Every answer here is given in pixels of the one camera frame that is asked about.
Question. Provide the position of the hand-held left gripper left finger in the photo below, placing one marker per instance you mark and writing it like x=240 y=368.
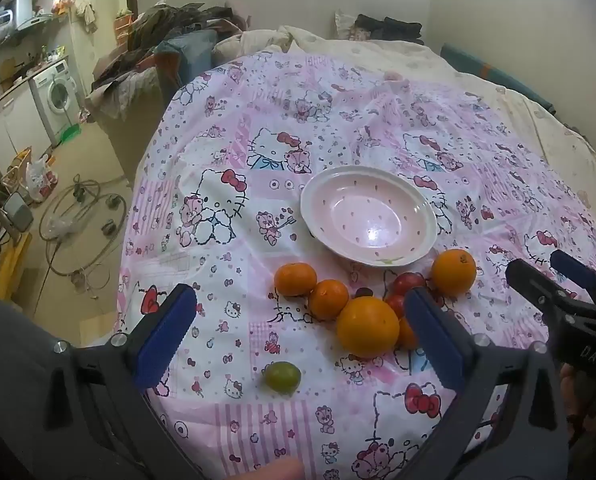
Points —
x=165 y=340

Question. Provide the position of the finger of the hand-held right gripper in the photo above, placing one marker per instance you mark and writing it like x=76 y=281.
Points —
x=533 y=280
x=575 y=265

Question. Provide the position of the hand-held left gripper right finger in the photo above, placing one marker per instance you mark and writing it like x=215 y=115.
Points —
x=433 y=340

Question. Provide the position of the orange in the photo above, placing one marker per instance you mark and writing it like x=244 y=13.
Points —
x=453 y=272
x=368 y=327

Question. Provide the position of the dark plum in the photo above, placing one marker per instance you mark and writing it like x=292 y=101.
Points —
x=363 y=291

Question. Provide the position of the small mandarin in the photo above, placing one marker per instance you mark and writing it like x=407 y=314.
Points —
x=407 y=334
x=328 y=300

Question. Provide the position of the pink speckled plate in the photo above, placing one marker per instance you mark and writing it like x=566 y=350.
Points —
x=368 y=217

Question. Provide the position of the person's right hand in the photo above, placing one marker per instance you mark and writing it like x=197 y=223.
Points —
x=580 y=400

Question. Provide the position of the green fruit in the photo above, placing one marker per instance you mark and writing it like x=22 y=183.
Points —
x=281 y=376

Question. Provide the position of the yellow chair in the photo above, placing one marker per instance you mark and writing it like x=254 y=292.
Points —
x=5 y=260

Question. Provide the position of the pink cartoon printed blanket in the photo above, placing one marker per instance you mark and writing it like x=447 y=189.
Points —
x=238 y=160

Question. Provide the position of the teal mat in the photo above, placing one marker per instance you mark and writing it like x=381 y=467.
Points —
x=498 y=76

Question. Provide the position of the white plastic bag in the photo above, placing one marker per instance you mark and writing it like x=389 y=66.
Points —
x=40 y=177

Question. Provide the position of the green dustpan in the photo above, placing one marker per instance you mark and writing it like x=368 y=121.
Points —
x=70 y=132

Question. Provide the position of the white kitchen cabinet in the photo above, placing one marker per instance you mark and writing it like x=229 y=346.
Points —
x=8 y=120

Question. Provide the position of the white washing machine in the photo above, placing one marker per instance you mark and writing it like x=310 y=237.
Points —
x=55 y=92

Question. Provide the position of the blue-grey cloth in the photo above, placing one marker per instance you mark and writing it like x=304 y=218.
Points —
x=188 y=52

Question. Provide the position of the dark clothes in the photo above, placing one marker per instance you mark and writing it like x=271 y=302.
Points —
x=388 y=27

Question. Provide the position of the pile of clothes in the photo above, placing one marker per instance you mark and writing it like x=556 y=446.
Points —
x=148 y=40

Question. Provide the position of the white water heater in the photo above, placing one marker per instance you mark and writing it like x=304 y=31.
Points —
x=0 y=20

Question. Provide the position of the round metal wheeled frame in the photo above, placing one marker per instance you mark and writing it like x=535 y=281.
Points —
x=73 y=260

